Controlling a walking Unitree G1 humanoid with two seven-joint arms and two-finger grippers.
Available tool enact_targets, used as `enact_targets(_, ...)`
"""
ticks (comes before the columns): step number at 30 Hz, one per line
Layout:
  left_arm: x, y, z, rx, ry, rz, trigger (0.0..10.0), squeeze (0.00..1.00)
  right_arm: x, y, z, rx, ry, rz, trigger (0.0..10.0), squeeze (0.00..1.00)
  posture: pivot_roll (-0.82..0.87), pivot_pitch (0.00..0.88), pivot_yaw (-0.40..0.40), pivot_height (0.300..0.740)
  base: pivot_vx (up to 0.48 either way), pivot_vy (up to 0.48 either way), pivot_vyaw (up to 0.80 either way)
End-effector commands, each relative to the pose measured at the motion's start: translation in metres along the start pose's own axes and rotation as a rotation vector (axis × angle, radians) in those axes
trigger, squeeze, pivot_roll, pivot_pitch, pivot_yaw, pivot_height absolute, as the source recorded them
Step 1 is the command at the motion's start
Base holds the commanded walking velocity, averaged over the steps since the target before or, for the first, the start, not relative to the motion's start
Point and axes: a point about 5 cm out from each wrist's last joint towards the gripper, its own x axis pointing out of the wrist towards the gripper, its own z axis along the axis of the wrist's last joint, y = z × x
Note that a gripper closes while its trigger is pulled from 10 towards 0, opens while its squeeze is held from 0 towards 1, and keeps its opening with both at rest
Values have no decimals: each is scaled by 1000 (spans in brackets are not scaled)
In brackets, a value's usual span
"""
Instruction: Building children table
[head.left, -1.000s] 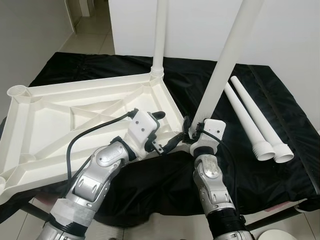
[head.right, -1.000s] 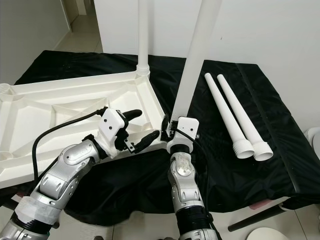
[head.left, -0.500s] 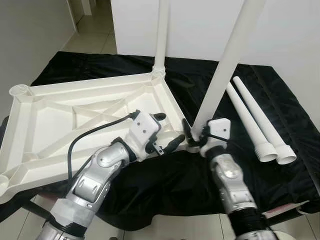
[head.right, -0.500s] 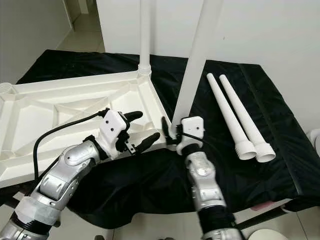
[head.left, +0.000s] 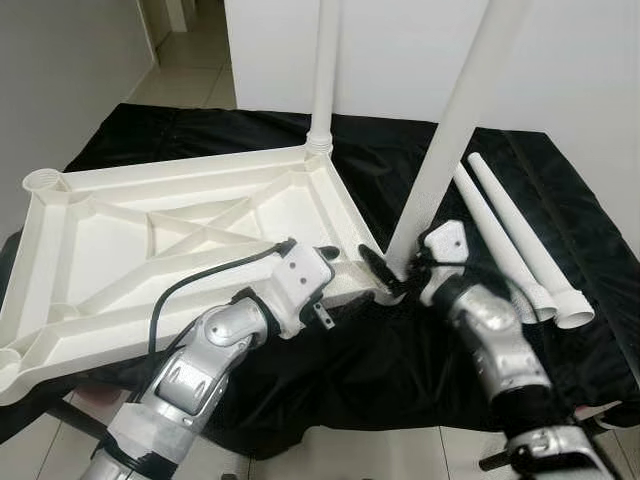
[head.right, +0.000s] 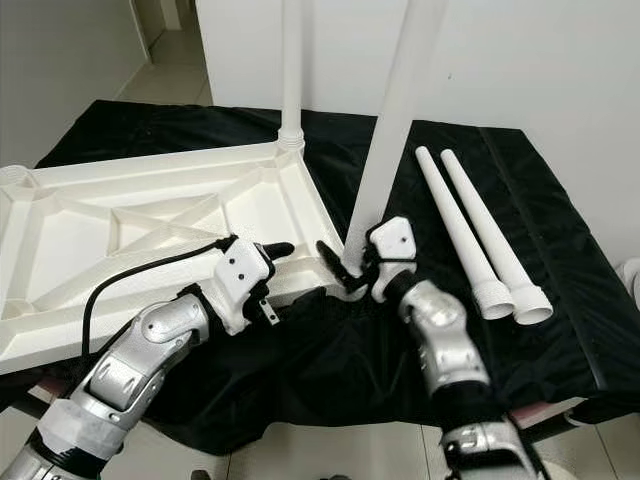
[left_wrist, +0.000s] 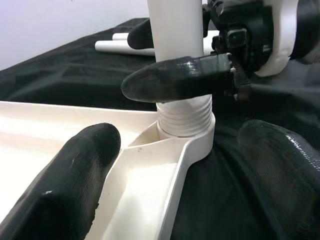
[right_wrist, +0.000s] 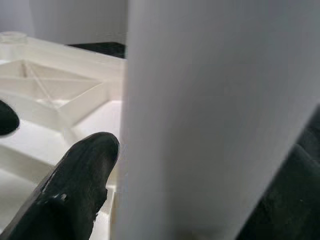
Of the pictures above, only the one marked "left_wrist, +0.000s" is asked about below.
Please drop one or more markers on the black table cloth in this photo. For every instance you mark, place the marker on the black table cloth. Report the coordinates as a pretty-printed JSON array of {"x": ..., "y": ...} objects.
[{"x": 75, "y": 75}]

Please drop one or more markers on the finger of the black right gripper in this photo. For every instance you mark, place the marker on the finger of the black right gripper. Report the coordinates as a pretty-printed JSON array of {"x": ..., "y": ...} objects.
[
  {"x": 175, "y": 80},
  {"x": 140, "y": 37}
]

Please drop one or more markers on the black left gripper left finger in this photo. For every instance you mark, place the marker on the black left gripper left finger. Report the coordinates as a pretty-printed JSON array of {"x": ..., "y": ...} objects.
[{"x": 62, "y": 187}]

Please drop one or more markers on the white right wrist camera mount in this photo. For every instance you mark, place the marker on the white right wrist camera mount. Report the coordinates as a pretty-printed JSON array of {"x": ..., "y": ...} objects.
[{"x": 282, "y": 37}]

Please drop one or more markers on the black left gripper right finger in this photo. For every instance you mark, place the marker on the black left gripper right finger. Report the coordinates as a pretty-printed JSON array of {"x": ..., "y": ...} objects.
[{"x": 287, "y": 187}]

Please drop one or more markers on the white plastic children table top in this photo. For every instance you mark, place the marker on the white plastic children table top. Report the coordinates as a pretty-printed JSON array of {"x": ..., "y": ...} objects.
[{"x": 145, "y": 180}]

